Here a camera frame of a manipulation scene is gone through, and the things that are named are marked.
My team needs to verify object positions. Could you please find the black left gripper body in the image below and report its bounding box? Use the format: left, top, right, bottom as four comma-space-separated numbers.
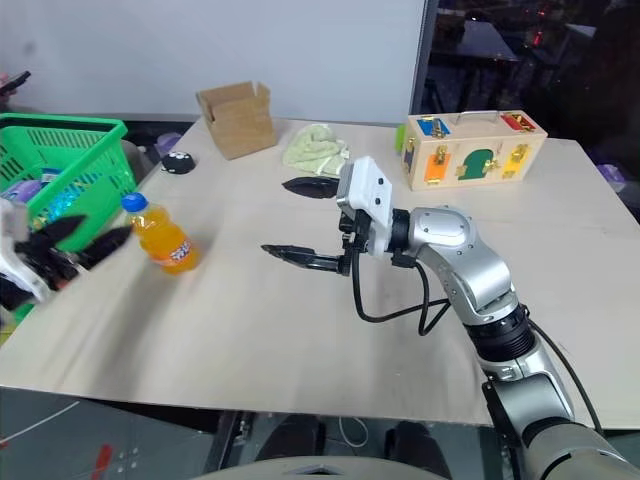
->
13, 238, 90, 292

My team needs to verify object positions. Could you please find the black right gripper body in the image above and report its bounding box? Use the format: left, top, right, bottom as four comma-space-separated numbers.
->
337, 208, 375, 277

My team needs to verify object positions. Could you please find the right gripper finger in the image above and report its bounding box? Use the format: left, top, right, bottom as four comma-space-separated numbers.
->
281, 176, 340, 202
260, 243, 347, 275

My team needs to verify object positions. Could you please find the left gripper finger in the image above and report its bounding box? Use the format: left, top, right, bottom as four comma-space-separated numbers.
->
31, 214, 87, 250
78, 223, 135, 270

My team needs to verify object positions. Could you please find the green plastic basket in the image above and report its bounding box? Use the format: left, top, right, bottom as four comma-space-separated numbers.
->
0, 112, 139, 254

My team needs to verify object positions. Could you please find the shiny blue packet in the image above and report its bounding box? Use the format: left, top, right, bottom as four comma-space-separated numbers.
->
29, 182, 87, 227

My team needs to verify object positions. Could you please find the light green towel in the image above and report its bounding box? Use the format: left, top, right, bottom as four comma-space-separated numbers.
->
281, 123, 352, 179

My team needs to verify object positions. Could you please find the purple snack packet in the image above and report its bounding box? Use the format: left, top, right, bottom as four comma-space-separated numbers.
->
0, 179, 44, 204

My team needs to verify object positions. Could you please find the orange soda bottle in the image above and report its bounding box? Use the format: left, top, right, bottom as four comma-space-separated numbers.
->
120, 192, 202, 277

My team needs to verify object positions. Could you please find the brown cardboard box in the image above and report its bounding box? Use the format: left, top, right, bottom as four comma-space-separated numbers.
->
194, 80, 279, 161

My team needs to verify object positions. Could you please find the black round plush toy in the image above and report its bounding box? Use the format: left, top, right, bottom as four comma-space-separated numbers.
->
160, 150, 198, 176

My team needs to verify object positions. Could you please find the pale purple object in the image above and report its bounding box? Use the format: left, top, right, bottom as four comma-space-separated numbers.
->
153, 132, 183, 157

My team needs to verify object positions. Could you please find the wooden latch puzzle box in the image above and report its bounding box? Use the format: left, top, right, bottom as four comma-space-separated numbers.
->
401, 110, 549, 193

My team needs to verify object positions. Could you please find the black smartphone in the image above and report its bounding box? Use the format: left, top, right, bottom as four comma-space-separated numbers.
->
0, 70, 33, 94

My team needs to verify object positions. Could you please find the white partition panel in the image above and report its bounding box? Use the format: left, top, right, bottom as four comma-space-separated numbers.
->
0, 0, 442, 124

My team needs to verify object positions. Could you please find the grey robot torso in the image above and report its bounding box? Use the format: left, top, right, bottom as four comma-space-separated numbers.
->
193, 452, 502, 480

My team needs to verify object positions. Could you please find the dark background table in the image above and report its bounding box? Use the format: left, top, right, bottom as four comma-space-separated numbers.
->
430, 19, 524, 64

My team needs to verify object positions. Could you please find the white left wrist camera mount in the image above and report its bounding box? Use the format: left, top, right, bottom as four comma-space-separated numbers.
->
0, 198, 52, 307

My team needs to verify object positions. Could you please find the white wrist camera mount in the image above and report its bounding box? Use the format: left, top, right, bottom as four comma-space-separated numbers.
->
335, 155, 396, 258
0, 198, 52, 307

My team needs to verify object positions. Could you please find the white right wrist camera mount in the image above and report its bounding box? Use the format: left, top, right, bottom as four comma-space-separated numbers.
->
335, 155, 396, 258

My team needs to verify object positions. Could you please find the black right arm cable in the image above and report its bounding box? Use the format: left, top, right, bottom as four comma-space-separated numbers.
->
349, 247, 607, 435

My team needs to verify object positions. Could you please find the white floor cable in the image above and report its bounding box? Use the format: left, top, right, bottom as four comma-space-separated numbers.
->
337, 414, 372, 449

